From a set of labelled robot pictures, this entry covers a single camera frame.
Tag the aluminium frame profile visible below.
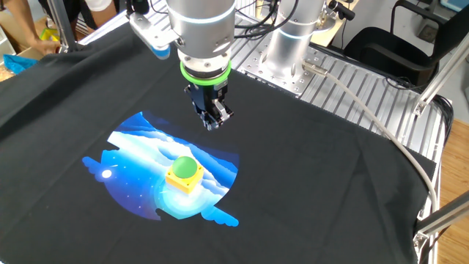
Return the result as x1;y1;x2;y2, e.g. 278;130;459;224
412;32;469;118
47;0;80;54
412;190;469;254

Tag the green flange ring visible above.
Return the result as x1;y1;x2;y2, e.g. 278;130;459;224
179;59;232;87

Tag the tan wooden desk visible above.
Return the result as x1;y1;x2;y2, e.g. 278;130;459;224
311;0;355;48

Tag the blue plastic bag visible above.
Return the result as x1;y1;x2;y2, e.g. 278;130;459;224
2;54;40;75

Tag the black t-shirt with sky print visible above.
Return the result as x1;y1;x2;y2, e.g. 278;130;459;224
0;20;439;264

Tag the black cylindrical device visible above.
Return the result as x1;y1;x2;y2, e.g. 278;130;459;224
327;0;356;22

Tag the yellow box green push button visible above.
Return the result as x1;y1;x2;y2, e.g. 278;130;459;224
164;155;204;195

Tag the black haired person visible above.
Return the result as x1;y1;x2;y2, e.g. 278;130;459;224
0;0;128;56

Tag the brown cardboard box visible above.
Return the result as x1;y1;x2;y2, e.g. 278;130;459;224
0;10;47;84

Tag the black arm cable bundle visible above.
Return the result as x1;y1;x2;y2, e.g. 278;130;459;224
234;0;305;40

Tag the black office chair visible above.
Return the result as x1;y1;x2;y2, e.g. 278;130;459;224
342;0;469;89

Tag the grey cable with metal plug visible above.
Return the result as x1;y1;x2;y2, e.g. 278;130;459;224
302;60;440;213

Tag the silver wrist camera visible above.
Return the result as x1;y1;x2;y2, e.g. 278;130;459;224
128;10;180;60

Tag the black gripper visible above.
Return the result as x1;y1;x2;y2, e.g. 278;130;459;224
184;81;235;132

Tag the yellow green small item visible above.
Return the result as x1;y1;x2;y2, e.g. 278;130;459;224
39;27;60;43

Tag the black table cable bundle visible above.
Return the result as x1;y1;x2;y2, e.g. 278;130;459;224
432;94;455;147

